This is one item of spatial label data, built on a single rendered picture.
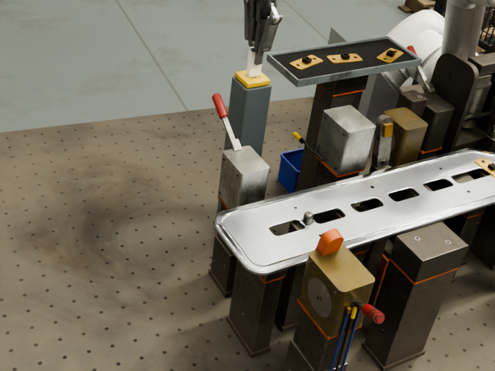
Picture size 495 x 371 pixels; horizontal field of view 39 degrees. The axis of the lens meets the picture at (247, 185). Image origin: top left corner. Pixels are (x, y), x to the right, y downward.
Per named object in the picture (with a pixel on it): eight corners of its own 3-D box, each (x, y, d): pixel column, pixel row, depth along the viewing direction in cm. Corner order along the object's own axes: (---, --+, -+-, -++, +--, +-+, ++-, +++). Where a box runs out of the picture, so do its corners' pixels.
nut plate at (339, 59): (333, 64, 164) (334, 59, 163) (325, 57, 166) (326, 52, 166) (363, 61, 167) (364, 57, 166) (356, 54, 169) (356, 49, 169)
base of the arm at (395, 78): (346, 41, 231) (359, 29, 230) (376, 76, 246) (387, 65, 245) (375, 68, 218) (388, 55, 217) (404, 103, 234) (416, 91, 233)
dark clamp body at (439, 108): (396, 232, 189) (434, 112, 167) (370, 207, 197) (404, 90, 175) (416, 227, 193) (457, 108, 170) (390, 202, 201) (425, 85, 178)
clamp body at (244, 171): (224, 299, 162) (241, 174, 141) (202, 266, 170) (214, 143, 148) (251, 290, 165) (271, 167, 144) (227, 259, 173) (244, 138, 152)
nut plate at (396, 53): (389, 64, 167) (390, 59, 166) (376, 58, 169) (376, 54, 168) (404, 54, 173) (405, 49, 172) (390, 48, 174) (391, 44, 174)
